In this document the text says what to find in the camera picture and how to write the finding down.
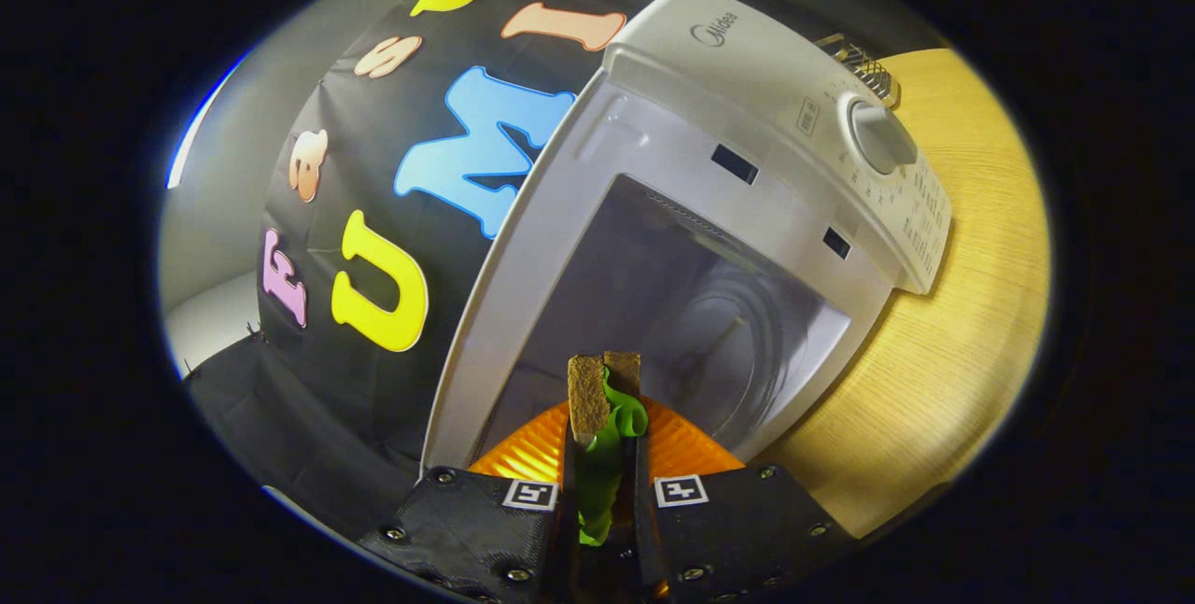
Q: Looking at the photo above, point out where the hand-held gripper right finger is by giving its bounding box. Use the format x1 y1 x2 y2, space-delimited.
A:
635 396 855 603

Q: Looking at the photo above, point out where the brown bread lettuce sandwich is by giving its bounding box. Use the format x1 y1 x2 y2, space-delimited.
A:
567 351 650 547

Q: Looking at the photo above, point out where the metal wire mesh holder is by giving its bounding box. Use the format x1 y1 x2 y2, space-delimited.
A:
817 33 902 108

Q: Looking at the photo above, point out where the white microwave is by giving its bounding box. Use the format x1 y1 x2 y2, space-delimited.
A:
420 0 953 493

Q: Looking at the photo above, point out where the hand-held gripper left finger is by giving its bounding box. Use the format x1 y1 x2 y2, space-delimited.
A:
359 399 572 603

